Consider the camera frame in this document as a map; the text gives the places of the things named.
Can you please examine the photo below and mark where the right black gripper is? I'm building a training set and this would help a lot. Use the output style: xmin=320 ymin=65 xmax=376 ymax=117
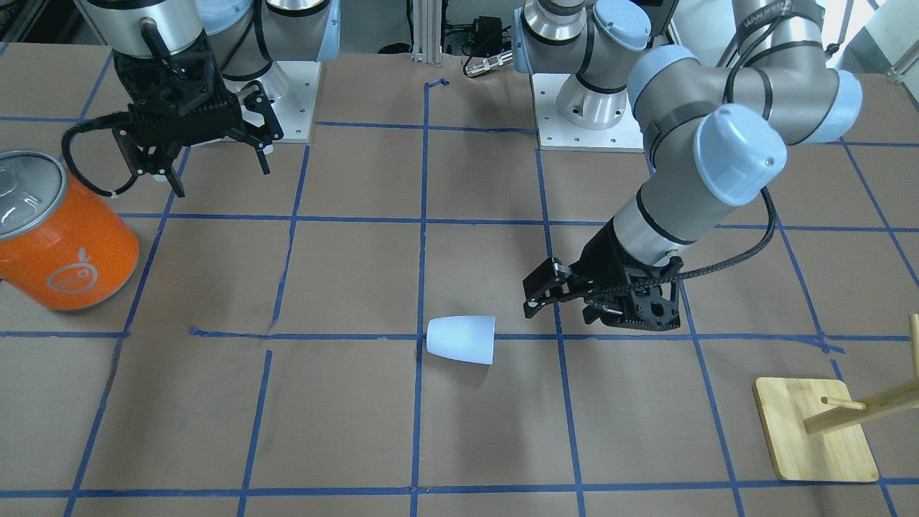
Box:
xmin=113 ymin=32 xmax=284 ymax=197

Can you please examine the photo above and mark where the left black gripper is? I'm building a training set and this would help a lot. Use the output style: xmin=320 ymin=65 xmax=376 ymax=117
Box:
xmin=522 ymin=220 xmax=683 ymax=331

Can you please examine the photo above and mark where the light blue plastic cup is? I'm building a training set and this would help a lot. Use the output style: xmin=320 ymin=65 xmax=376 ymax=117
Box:
xmin=426 ymin=315 xmax=496 ymax=365

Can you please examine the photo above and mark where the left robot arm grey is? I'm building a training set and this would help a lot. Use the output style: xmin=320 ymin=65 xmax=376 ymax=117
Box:
xmin=512 ymin=1 xmax=863 ymax=331

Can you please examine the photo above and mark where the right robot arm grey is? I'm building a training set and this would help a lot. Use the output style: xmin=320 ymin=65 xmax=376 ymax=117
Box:
xmin=60 ymin=1 xmax=341 ymax=197

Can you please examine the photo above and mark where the wooden cup stand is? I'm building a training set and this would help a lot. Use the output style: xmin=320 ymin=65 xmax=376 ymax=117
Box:
xmin=752 ymin=314 xmax=919 ymax=482

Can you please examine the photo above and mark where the orange tin can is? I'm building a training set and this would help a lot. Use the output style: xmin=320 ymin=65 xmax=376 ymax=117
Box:
xmin=1 ymin=149 xmax=140 ymax=312

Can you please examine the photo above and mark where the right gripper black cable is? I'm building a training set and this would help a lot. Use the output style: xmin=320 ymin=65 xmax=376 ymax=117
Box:
xmin=61 ymin=118 xmax=141 ymax=199

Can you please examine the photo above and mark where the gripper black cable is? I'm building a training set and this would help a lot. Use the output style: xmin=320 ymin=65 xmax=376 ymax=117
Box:
xmin=61 ymin=118 xmax=141 ymax=199
xmin=574 ymin=187 xmax=778 ymax=302

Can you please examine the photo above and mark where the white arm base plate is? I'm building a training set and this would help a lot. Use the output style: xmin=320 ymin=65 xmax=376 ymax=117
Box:
xmin=257 ymin=61 xmax=322 ymax=144
xmin=531 ymin=73 xmax=643 ymax=153

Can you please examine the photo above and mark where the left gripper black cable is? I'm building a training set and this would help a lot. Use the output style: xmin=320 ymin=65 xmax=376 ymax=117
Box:
xmin=574 ymin=187 xmax=778 ymax=302

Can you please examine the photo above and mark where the aluminium profile post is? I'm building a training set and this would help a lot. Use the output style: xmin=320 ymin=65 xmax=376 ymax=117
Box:
xmin=408 ymin=0 xmax=445 ymax=67

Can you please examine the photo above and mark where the black cable bundle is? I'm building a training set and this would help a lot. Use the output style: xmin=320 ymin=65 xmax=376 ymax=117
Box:
xmin=377 ymin=14 xmax=518 ymax=78

